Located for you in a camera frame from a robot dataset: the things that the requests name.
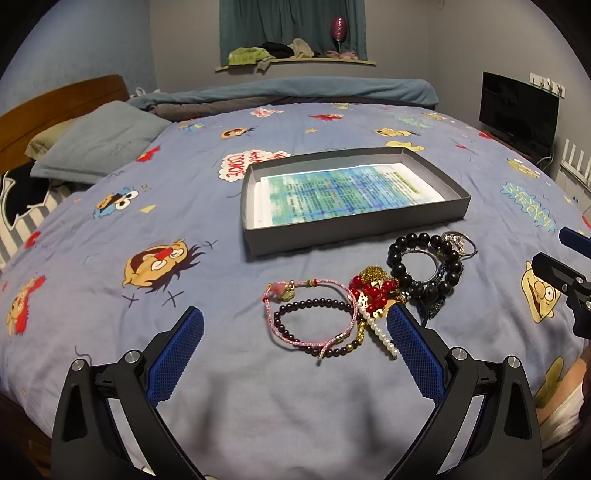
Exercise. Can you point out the grey folded blanket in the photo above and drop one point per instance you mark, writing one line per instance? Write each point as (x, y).
(180, 112)

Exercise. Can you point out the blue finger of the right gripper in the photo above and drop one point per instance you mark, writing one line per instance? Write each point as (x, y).
(560, 275)
(575, 241)

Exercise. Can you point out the olive green pillow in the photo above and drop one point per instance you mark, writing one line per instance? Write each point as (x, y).
(41, 143)

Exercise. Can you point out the black flat monitor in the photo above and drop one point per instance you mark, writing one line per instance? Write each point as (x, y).
(523, 114)

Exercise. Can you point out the teal folded blanket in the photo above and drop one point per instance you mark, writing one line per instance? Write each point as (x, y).
(417, 92)

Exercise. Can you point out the white wall hook rack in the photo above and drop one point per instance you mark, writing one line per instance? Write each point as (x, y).
(547, 84)

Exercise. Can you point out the white wifi router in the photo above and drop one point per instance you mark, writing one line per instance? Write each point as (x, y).
(576, 162)

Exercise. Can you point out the grey-blue pillow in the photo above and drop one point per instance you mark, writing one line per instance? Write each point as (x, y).
(99, 143)

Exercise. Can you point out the blue cartoon bedsheet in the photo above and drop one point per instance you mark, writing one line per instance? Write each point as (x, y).
(218, 209)

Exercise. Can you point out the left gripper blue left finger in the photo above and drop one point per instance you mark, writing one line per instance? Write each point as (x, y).
(86, 442)

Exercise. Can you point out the green cloth on sill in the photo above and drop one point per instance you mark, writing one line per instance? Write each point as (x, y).
(244, 56)

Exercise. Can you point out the thin silver bangle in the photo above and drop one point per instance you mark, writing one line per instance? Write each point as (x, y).
(463, 244)

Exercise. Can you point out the person's hand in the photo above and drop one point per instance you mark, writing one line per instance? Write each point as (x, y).
(559, 399)

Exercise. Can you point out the pink cloth on sill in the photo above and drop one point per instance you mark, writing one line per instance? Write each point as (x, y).
(346, 56)

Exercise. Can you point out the wooden headboard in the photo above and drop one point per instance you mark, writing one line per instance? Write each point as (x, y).
(19, 125)

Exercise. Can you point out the black cloth on sill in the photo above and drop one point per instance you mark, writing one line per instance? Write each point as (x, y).
(278, 50)

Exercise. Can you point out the grey shallow box tray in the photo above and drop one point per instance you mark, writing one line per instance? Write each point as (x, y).
(279, 239)

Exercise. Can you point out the white pearl strand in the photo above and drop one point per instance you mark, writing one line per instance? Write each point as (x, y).
(372, 322)

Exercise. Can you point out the teal window curtain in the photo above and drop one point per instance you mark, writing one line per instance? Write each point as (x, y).
(254, 23)

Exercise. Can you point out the wooden window sill shelf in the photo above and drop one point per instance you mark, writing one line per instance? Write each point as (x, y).
(294, 60)

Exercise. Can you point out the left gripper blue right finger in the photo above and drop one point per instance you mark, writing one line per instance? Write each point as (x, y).
(505, 441)

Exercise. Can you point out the pink glitter wine glass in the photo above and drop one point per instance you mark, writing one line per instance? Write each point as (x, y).
(339, 31)

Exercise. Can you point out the black white striped pillow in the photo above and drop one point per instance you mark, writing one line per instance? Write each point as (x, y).
(26, 201)

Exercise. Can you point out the beige cloth on sill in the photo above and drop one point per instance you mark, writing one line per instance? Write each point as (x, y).
(301, 49)

